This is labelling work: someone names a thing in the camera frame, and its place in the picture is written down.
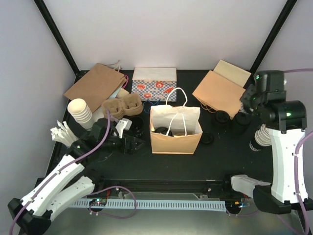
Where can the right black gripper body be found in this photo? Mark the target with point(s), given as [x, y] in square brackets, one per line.
[254, 104]

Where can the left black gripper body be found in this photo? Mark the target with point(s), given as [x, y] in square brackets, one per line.
[120, 148]

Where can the orange kraft paper bag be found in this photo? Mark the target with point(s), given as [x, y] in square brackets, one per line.
[183, 121]

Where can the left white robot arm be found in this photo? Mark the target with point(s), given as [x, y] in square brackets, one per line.
[72, 179]

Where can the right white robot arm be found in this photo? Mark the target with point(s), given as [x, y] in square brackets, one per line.
[283, 129]

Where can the black lid stack right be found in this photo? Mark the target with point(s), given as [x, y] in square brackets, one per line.
[240, 123]

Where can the black lid stack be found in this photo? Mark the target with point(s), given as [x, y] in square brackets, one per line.
[221, 119]
[240, 123]

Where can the tan flat paper bag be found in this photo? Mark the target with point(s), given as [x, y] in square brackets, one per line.
[232, 73]

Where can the black lid stack left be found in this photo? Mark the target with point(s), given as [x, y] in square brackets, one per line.
[221, 119]

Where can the right stack of paper cups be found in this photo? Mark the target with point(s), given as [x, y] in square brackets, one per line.
[261, 139]

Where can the stack of paper cups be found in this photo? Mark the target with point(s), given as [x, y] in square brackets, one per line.
[261, 139]
[81, 113]

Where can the orange flat bag right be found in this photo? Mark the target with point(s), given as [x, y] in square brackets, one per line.
[219, 93]

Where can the stack of pulp cup carriers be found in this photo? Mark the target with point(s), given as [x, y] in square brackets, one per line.
[129, 105]

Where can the left stack of paper cups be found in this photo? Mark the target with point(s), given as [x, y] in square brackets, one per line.
[81, 113]

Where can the loose black lid on table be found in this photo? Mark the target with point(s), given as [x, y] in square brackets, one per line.
[207, 138]

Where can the bundle of wrapped straws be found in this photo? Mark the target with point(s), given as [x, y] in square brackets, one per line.
[63, 134]

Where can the checkered printed paper bag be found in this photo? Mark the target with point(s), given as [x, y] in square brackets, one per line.
[155, 84]

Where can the brown flat paper bag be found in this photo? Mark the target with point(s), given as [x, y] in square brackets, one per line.
[96, 86]

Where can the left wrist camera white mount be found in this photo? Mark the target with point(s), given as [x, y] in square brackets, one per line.
[123, 125]

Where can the left black frame post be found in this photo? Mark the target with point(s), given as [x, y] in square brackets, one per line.
[56, 34]

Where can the black frame post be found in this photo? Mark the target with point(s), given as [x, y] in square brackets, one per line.
[282, 17]
[56, 34]

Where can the right black frame post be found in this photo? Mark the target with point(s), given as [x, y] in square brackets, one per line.
[282, 17]

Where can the blue slotted cable duct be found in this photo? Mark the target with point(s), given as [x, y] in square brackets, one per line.
[190, 205]

